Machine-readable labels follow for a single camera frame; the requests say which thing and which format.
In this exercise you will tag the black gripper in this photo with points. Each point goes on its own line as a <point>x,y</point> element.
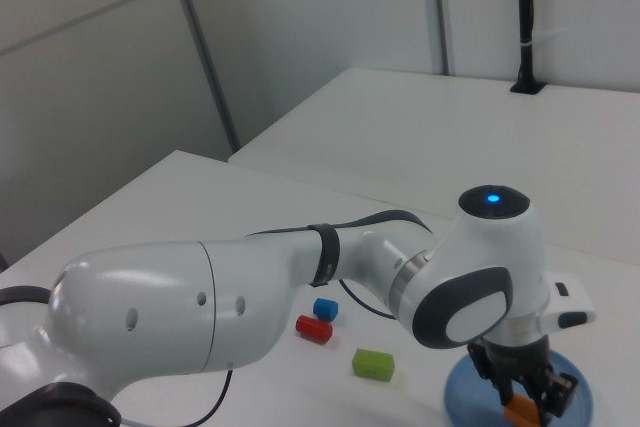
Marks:
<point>515,359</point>

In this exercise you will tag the orange block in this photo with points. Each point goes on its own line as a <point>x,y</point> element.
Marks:
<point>522,409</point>

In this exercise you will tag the green block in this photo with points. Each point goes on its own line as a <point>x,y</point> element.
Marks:
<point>372,364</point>

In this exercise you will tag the small blue block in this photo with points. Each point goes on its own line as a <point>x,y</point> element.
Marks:
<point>325,308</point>

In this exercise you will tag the red block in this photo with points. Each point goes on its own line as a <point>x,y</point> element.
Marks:
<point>312,330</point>

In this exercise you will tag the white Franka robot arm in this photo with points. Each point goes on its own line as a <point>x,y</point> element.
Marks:
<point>150,297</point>

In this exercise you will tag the blue plate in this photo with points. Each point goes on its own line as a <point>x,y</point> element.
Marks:
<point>457,392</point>

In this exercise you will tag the white side table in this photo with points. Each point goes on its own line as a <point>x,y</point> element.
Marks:
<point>400,137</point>

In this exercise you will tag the black pole with base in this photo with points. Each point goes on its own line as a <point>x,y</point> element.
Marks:
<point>525,22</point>

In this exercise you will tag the grey partition post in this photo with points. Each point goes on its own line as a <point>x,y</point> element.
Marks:
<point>202,47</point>
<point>440,7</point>

